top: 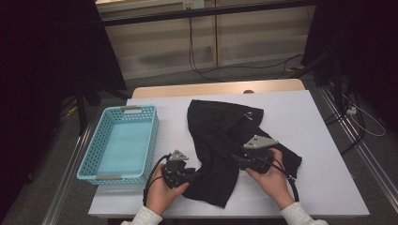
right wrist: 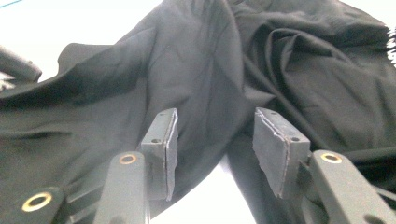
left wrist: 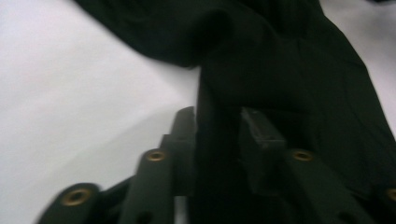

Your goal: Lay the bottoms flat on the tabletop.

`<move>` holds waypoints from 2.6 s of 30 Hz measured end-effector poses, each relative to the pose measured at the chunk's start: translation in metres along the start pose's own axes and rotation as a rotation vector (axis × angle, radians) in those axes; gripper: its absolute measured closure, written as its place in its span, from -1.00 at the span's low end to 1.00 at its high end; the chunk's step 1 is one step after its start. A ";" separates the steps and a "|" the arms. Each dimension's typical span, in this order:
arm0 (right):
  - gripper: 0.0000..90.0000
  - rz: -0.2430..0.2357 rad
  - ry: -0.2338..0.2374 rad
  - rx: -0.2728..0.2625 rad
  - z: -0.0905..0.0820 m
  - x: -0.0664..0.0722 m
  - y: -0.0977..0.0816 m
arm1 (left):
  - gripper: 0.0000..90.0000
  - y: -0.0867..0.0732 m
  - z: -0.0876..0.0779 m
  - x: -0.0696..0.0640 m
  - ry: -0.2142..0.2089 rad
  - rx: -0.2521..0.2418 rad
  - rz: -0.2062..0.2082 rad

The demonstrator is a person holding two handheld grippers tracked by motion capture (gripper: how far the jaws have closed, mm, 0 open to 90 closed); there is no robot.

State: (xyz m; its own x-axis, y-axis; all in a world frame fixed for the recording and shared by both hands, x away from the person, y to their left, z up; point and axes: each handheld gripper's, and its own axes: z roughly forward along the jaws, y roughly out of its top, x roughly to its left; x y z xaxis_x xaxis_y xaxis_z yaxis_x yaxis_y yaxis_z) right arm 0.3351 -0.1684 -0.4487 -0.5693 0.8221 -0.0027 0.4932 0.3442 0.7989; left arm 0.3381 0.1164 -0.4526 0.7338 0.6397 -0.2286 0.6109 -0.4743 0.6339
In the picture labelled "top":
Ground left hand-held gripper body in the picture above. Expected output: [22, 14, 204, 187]
[161, 149, 196, 189]

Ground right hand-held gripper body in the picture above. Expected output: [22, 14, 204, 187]
[238, 134, 279, 175]

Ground black pants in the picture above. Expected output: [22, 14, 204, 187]
[182, 98, 303, 209]

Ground light blue plastic basket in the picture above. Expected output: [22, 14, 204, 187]
[76, 105, 160, 186]

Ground person's left hand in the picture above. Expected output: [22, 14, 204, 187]
[145, 162, 191, 217]

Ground person's right hand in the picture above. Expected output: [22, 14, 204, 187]
[245, 148, 296, 210]

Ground wooden table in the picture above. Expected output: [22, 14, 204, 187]
[130, 78, 306, 99]

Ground black stand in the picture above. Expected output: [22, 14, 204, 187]
[74, 83, 132, 137]
[289, 50, 345, 107]

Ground black horizontal bar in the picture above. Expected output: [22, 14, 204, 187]
[101, 0, 317, 27]

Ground black curtain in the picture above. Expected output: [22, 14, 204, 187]
[301, 0, 398, 126]
[0, 0, 128, 214]

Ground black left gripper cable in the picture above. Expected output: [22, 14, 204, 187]
[143, 153, 173, 207]

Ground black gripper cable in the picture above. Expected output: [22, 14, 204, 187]
[268, 157, 299, 203]
[143, 153, 173, 207]

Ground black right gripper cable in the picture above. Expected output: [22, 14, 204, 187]
[268, 157, 299, 203]

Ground aluminium floor rail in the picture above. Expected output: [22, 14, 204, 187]
[41, 125, 95, 225]
[317, 85, 398, 204]

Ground black floor cable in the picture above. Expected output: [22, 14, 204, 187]
[323, 90, 367, 156]

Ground black hanging cable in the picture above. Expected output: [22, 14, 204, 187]
[187, 17, 304, 83]

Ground white floor cable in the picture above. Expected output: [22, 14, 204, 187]
[342, 93, 387, 138]

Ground white wall socket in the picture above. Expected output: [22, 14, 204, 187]
[182, 0, 205, 10]

